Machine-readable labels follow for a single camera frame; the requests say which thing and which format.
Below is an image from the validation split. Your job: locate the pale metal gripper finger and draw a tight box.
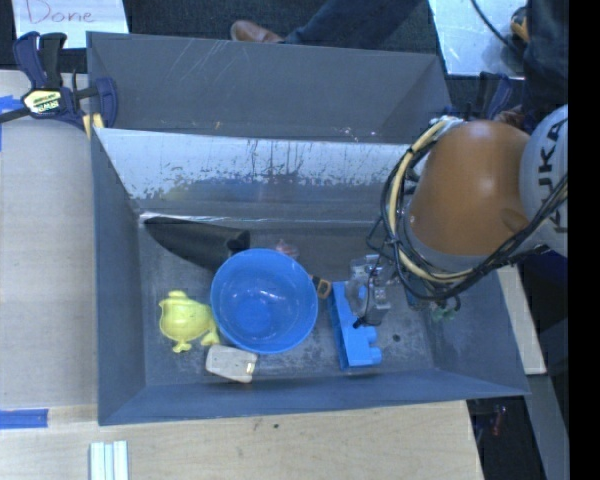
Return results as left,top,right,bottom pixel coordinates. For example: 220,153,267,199
353,285,393,330
344,279,369,317

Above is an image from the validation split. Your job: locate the blue toy building brick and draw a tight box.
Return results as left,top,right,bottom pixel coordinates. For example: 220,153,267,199
329,280,384,371

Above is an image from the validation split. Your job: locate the small pink clear object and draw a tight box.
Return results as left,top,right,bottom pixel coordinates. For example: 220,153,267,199
274,238,301,260

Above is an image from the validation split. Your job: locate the blue plastic bowl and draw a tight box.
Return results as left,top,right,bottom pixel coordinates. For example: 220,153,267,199
209,247,320,356

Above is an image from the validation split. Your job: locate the beige sponge block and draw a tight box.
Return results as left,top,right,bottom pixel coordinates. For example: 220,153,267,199
204,343,260,385

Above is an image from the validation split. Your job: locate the black wedge-shaped object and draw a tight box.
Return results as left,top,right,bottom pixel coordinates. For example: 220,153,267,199
143,217,252,273

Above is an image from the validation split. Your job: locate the yellow toy frog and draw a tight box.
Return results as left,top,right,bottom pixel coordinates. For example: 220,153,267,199
158,289,222,354

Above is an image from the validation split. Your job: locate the grey metal bin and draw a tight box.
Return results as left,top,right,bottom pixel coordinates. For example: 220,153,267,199
85,31,532,427

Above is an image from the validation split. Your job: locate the person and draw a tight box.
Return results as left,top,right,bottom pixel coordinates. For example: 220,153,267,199
229,0,569,125

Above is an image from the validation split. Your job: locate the pale wood board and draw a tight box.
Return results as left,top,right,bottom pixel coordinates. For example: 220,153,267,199
0,116,100,411

